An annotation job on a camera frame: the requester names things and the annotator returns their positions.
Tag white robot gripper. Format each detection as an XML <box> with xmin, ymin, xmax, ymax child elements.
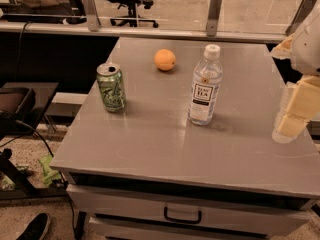
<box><xmin>270</xmin><ymin>6</ymin><xmax>320</xmax><ymax>144</ymax></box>

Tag clear plastic tea bottle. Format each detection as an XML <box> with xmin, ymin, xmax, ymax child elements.
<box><xmin>188</xmin><ymin>44</ymin><xmax>223</xmax><ymax>125</ymax></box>

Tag orange fruit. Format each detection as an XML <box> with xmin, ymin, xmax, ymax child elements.
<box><xmin>154</xmin><ymin>49</ymin><xmax>176</xmax><ymax>71</ymax></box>

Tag grey cabinet drawer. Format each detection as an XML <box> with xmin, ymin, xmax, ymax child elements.
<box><xmin>89</xmin><ymin>217</ymin><xmax>262</xmax><ymax>240</ymax></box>
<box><xmin>67</xmin><ymin>184</ymin><xmax>309</xmax><ymax>240</ymax></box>

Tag green soda can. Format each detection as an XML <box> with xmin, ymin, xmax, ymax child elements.
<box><xmin>97</xmin><ymin>63</ymin><xmax>126</xmax><ymax>112</ymax></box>

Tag lower grey cabinet drawer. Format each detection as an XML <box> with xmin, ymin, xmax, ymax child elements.
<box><xmin>89</xmin><ymin>217</ymin><xmax>262</xmax><ymax>240</ymax></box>

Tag green snack bag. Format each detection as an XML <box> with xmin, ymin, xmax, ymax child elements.
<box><xmin>38</xmin><ymin>154</ymin><xmax>62</xmax><ymax>186</ymax></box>

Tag black side stand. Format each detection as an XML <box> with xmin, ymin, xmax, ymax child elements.
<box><xmin>0</xmin><ymin>82</ymin><xmax>58</xmax><ymax>139</ymax></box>

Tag black shoe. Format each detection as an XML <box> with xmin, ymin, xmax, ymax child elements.
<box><xmin>16</xmin><ymin>213</ymin><xmax>50</xmax><ymax>240</ymax></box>

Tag grey metal bracket right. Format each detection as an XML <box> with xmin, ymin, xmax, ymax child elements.
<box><xmin>285</xmin><ymin>0</ymin><xmax>317</xmax><ymax>36</ymax></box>

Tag grey metal bracket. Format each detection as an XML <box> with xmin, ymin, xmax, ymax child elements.
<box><xmin>206</xmin><ymin>0</ymin><xmax>222</xmax><ymax>36</ymax></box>
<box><xmin>285</xmin><ymin>0</ymin><xmax>317</xmax><ymax>36</ymax></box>
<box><xmin>82</xmin><ymin>0</ymin><xmax>100</xmax><ymax>31</ymax></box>

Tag grey metal bracket middle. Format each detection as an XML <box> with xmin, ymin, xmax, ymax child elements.
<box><xmin>206</xmin><ymin>0</ymin><xmax>222</xmax><ymax>36</ymax></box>

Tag black drawer handle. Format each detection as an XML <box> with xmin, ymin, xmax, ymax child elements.
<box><xmin>163</xmin><ymin>207</ymin><xmax>202</xmax><ymax>225</ymax></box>

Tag grey metal bracket left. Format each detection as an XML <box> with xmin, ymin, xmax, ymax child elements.
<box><xmin>82</xmin><ymin>0</ymin><xmax>100</xmax><ymax>31</ymax></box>

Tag black cable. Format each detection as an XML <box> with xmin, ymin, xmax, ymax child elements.
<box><xmin>0</xmin><ymin>108</ymin><xmax>55</xmax><ymax>158</ymax></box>

